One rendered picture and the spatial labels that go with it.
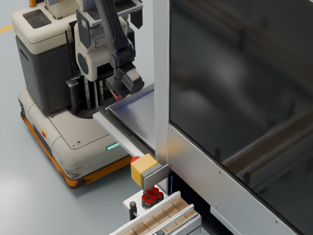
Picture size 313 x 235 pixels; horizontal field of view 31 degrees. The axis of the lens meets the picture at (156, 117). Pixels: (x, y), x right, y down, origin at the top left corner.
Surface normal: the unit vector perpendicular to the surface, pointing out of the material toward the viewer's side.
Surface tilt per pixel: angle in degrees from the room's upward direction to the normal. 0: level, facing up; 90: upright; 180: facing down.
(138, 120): 0
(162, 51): 90
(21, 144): 0
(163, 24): 90
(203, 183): 90
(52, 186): 0
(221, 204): 90
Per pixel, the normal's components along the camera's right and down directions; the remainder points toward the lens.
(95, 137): -0.01, -0.72
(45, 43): 0.54, 0.58
